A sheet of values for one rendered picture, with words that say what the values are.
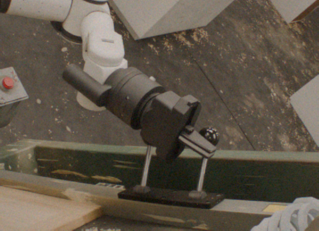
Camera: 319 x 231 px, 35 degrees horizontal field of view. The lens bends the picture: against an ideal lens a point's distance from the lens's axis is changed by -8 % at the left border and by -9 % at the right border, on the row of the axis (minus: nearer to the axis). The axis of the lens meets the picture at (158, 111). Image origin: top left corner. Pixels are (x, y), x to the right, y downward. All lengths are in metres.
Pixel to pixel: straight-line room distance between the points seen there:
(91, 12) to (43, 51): 1.98
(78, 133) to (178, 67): 1.16
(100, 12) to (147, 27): 2.42
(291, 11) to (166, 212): 5.08
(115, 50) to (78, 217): 0.31
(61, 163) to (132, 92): 0.58
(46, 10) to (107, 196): 0.43
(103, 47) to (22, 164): 0.63
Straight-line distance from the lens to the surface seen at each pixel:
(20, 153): 1.49
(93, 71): 0.96
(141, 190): 0.96
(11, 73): 1.60
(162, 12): 3.49
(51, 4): 1.17
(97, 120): 3.04
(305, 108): 4.73
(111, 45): 0.97
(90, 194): 1.03
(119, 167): 1.30
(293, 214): 0.32
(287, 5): 5.91
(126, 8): 3.66
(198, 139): 0.89
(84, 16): 1.18
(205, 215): 0.88
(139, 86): 0.91
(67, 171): 1.44
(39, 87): 2.94
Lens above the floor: 2.07
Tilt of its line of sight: 38 degrees down
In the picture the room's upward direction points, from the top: 49 degrees clockwise
